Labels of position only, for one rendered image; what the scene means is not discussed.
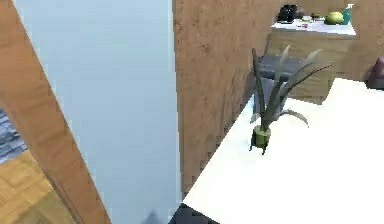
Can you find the teal spray bottle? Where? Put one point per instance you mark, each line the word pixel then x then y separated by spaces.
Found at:
pixel 347 14

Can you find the green potted house plant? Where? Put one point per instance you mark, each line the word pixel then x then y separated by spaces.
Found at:
pixel 260 133

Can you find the yellow-green round kettle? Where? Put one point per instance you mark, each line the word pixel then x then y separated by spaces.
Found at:
pixel 334 18

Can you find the black coffee machine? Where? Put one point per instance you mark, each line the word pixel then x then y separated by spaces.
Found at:
pixel 287 14

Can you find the grey bin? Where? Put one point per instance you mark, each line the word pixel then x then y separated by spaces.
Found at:
pixel 270 68

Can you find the wooden cabinet with white top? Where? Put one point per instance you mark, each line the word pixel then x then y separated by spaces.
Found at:
pixel 310 43

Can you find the wooden room door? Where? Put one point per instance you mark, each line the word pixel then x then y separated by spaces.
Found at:
pixel 43 123

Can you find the white table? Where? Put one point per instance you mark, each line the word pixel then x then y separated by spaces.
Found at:
pixel 300 166

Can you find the dark purple object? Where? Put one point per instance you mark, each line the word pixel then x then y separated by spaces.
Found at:
pixel 377 74

